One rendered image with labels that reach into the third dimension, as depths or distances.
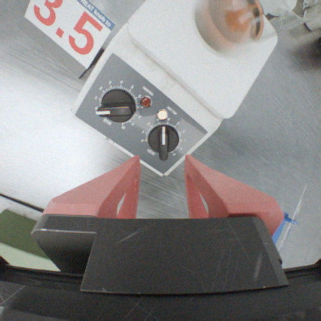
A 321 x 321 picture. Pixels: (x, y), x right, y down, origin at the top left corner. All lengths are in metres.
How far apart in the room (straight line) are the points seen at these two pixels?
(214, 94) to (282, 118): 0.23
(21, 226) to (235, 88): 0.27
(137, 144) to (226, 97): 0.10
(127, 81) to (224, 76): 0.09
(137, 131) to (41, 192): 0.14
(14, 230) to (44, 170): 0.07
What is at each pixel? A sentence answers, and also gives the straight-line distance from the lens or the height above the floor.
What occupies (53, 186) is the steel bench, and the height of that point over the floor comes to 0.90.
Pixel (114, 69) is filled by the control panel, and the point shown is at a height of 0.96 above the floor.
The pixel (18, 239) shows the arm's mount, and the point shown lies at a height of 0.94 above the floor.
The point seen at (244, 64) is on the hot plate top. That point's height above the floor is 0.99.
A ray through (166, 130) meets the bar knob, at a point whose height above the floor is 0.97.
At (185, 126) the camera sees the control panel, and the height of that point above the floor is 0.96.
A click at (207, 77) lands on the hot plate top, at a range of 0.17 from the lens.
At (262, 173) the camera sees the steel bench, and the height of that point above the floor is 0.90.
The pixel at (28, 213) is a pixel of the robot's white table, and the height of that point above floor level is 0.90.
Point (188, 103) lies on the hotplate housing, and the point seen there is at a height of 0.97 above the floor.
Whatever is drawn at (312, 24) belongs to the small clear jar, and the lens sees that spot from 0.48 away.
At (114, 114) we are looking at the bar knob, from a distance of 0.17.
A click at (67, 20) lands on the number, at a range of 0.24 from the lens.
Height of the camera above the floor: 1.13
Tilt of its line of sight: 69 degrees down
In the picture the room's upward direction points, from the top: 118 degrees clockwise
